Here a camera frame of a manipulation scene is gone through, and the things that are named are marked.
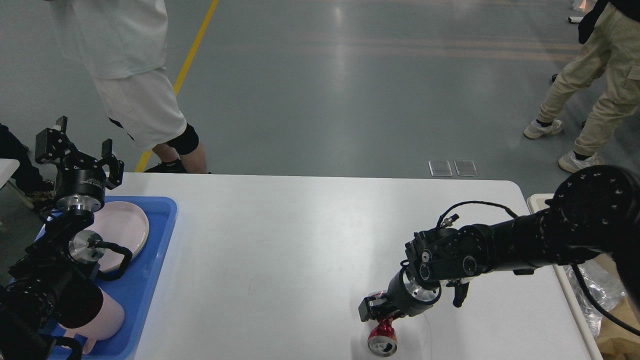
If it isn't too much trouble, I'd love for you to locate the pink mug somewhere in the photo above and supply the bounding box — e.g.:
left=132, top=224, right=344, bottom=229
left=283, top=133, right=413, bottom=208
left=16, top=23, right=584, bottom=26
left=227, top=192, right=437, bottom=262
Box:
left=59, top=289, right=125, bottom=354

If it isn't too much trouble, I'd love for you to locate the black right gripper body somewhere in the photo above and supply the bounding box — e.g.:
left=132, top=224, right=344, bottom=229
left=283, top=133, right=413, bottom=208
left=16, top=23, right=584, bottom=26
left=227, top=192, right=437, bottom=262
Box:
left=386, top=268, right=442, bottom=318

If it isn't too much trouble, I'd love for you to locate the crushed red soda can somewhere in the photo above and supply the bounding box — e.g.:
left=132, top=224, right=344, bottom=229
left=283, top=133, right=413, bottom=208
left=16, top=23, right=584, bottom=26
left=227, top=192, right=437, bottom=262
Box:
left=366, top=309, right=400, bottom=357

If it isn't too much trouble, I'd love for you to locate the person in white shorts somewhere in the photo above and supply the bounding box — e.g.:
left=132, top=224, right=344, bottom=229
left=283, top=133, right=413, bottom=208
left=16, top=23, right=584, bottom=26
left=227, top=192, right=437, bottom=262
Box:
left=49, top=0, right=208, bottom=174

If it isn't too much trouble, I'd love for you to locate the pink plate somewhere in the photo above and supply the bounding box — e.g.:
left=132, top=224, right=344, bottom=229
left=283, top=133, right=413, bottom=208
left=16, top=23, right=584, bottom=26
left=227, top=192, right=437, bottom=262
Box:
left=87, top=201, right=150, bottom=259

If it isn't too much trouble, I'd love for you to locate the person in beige trousers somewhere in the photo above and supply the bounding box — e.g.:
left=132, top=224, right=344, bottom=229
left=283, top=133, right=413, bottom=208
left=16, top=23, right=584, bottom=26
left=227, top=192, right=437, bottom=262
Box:
left=523, top=0, right=640, bottom=173

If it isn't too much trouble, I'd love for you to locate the aluminium foil tray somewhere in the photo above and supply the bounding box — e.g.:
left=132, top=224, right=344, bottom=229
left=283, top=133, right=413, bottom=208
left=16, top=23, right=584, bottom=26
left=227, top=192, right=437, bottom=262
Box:
left=563, top=259, right=627, bottom=339

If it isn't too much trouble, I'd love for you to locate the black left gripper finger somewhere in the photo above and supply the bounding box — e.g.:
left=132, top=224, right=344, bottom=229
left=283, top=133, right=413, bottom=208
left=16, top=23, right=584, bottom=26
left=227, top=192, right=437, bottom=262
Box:
left=34, top=116, right=83, bottom=171
left=94, top=138, right=125, bottom=190

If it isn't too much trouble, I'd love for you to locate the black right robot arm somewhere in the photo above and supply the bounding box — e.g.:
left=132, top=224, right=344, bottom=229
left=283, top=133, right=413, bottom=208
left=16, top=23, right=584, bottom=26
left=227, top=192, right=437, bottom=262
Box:
left=358, top=165, right=640, bottom=341

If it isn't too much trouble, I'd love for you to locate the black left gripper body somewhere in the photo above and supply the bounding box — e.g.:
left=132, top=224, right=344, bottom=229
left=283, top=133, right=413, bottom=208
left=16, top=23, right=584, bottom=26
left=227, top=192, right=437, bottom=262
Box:
left=54, top=168, right=106, bottom=212

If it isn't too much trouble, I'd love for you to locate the brown paper bag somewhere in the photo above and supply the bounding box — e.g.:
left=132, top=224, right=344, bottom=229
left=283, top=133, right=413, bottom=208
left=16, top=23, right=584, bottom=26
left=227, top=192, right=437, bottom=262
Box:
left=596, top=295, right=640, bottom=360

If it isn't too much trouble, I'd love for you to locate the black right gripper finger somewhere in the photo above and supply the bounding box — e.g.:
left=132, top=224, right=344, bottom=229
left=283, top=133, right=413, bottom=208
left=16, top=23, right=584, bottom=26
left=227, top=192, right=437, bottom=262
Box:
left=358, top=292, right=396, bottom=322

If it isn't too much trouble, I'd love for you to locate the beige plastic bin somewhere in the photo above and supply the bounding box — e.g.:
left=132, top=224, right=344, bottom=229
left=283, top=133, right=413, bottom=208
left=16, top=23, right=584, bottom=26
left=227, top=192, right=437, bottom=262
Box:
left=526, top=193, right=602, bottom=360

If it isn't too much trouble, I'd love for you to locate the clear plastic piece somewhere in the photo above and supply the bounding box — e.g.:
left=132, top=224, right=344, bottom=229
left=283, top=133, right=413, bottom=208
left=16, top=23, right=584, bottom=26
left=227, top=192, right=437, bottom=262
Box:
left=428, top=160, right=454, bottom=177
left=454, top=161, right=479, bottom=177

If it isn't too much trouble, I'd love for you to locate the blue plastic tray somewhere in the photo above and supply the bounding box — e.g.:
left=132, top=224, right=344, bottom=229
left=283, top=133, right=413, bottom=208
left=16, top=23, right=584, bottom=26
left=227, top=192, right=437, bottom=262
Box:
left=82, top=196, right=178, bottom=360

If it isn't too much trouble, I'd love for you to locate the black and white sneaker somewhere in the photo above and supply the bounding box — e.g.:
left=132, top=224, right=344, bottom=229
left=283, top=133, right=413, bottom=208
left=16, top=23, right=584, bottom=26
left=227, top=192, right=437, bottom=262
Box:
left=0, top=124, right=55, bottom=202

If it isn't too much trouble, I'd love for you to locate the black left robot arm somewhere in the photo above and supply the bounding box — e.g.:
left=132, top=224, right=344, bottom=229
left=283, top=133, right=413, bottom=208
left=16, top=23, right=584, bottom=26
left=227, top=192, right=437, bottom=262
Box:
left=1, top=116, right=133, bottom=360

